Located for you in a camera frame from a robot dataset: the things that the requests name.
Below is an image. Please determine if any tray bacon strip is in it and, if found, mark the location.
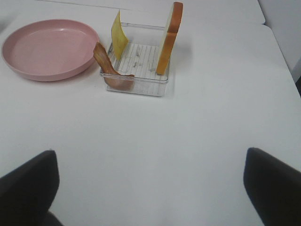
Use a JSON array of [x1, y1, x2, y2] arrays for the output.
[[93, 42, 134, 90]]

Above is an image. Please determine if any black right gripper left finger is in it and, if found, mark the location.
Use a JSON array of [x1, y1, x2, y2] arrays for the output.
[[0, 150, 62, 226]]

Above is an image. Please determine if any yellow cheese slice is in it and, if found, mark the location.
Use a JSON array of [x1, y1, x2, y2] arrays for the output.
[[111, 11, 129, 60]]

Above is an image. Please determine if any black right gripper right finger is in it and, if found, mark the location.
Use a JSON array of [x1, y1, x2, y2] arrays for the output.
[[243, 147, 301, 226]]

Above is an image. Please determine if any upright bread slice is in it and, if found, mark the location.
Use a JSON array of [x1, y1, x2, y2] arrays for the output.
[[156, 2, 183, 75]]

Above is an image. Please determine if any pink round plate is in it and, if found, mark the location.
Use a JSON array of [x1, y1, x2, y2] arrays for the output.
[[1, 19, 99, 81]]

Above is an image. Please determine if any clear right plastic tray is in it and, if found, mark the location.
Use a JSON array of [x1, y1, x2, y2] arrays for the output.
[[100, 23, 169, 97]]

